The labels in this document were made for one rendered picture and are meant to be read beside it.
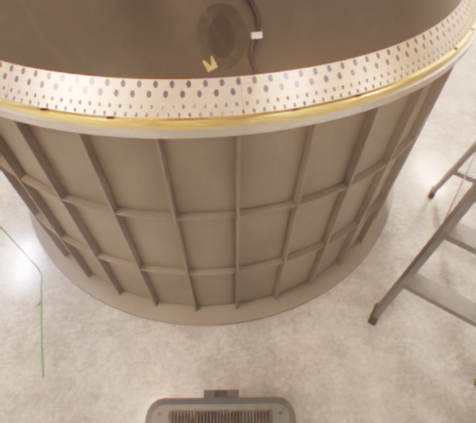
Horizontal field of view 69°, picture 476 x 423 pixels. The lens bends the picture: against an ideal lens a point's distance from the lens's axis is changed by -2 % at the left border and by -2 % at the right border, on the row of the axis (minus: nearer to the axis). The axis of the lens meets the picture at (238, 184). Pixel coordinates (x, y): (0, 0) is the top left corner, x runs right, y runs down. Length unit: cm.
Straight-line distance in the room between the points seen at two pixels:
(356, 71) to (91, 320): 156
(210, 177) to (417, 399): 133
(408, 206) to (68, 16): 200
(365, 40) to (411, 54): 16
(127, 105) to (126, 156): 18
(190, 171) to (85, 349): 114
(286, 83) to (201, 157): 28
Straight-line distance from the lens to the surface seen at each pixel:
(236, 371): 173
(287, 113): 83
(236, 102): 82
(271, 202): 113
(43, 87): 96
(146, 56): 84
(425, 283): 172
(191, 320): 177
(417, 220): 230
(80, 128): 89
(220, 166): 96
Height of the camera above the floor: 169
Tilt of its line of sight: 50 degrees down
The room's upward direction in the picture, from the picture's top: 1 degrees clockwise
